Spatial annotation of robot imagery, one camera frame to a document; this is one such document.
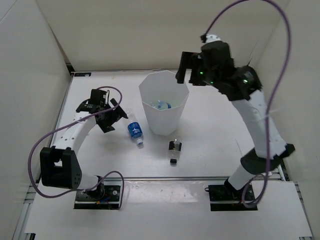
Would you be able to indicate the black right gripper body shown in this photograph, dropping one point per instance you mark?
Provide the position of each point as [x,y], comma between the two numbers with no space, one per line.
[215,78]

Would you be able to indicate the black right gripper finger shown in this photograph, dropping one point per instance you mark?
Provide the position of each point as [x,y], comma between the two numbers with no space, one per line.
[188,60]
[199,77]

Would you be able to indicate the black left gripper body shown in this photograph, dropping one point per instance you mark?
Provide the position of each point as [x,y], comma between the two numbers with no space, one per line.
[105,107]

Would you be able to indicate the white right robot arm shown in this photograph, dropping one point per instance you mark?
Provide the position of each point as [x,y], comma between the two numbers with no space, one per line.
[244,90]

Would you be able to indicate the white octagonal plastic bin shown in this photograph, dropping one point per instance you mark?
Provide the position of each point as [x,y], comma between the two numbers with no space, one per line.
[162,85]

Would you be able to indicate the aluminium rail across table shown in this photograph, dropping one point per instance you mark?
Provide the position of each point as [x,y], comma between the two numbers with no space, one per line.
[175,178]

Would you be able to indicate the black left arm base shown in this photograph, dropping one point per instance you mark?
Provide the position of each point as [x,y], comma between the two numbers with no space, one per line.
[105,197]

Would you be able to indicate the small black label bottle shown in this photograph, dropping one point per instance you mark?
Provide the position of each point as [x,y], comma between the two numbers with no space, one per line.
[174,150]

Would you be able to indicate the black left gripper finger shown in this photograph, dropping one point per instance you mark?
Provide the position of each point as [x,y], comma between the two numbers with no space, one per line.
[106,121]
[118,110]

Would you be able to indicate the blue label Aquarius bottle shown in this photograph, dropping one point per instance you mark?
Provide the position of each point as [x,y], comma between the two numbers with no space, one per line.
[160,105]

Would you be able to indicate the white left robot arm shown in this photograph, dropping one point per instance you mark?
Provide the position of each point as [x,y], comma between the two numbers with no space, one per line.
[59,164]

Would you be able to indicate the blue label Pocari bottle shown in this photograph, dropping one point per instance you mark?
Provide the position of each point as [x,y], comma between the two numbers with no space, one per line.
[134,129]

